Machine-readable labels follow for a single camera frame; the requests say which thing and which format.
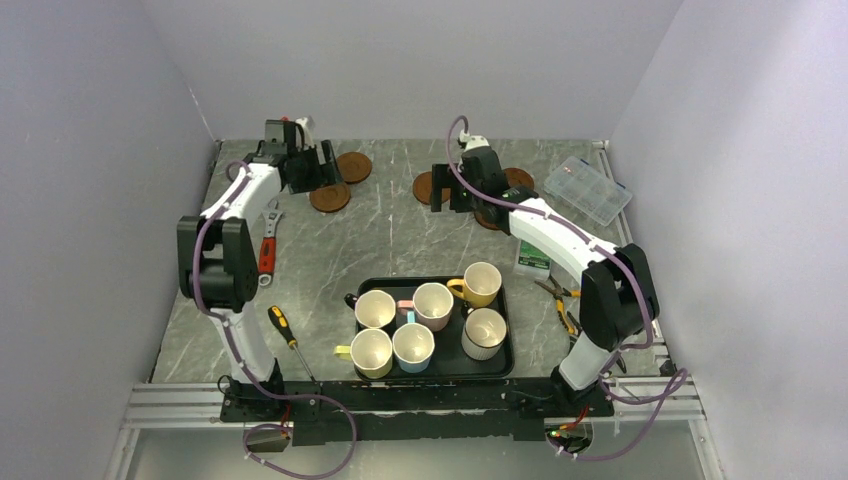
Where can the clear plastic organizer box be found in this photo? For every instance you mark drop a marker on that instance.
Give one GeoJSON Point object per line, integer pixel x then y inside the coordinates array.
{"type": "Point", "coordinates": [588, 190]}

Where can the pale yellow mug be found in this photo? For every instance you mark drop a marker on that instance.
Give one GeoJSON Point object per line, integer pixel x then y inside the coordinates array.
{"type": "Point", "coordinates": [370, 351]}

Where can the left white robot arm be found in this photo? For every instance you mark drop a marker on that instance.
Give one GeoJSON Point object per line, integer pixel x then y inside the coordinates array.
{"type": "Point", "coordinates": [217, 264]}

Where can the light blue mug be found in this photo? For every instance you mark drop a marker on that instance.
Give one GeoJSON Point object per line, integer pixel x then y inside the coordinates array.
{"type": "Point", "coordinates": [413, 345]}

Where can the brown wooden coaster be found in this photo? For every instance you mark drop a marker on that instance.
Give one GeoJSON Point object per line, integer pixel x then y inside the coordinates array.
{"type": "Point", "coordinates": [422, 187]}
{"type": "Point", "coordinates": [354, 167]}
{"type": "Point", "coordinates": [485, 224]}
{"type": "Point", "coordinates": [519, 177]}
{"type": "Point", "coordinates": [330, 199]}

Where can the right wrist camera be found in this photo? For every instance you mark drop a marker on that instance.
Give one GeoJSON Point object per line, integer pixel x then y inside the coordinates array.
{"type": "Point", "coordinates": [469, 142]}

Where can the white ribbed mug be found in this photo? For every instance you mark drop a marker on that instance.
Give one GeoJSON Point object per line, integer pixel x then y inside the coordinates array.
{"type": "Point", "coordinates": [484, 333]}

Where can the red handled adjustable wrench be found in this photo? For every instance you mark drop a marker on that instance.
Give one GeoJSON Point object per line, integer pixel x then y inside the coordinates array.
{"type": "Point", "coordinates": [267, 254]}

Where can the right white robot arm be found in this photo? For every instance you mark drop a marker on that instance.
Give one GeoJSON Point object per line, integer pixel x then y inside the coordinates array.
{"type": "Point", "coordinates": [617, 295]}

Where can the black plastic tray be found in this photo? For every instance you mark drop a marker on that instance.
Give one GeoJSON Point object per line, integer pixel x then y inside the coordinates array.
{"type": "Point", "coordinates": [449, 361]}

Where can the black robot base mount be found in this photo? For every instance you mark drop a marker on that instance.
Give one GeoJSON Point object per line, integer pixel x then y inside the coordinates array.
{"type": "Point", "coordinates": [336, 411]}

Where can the yellow black screwdriver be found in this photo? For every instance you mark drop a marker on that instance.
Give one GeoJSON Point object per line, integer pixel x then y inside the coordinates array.
{"type": "Point", "coordinates": [282, 325]}

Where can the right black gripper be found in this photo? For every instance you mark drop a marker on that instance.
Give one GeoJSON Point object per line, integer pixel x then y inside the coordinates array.
{"type": "Point", "coordinates": [442, 177]}

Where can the black handled cream mug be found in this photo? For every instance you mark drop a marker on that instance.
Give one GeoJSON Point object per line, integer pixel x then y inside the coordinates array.
{"type": "Point", "coordinates": [374, 309]}

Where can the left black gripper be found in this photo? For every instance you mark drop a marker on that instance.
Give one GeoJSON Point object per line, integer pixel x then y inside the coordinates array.
{"type": "Point", "coordinates": [325, 174]}

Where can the yellow handled pliers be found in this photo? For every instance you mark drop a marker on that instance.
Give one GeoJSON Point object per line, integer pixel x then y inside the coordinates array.
{"type": "Point", "coordinates": [559, 294]}

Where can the pink mug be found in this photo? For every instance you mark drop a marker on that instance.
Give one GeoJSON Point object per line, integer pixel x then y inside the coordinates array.
{"type": "Point", "coordinates": [432, 304]}

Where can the green screw bit box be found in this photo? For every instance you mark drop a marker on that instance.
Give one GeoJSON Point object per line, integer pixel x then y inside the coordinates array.
{"type": "Point", "coordinates": [531, 262]}

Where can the aluminium frame rail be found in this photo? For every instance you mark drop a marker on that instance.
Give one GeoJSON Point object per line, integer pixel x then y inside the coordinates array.
{"type": "Point", "coordinates": [172, 425]}

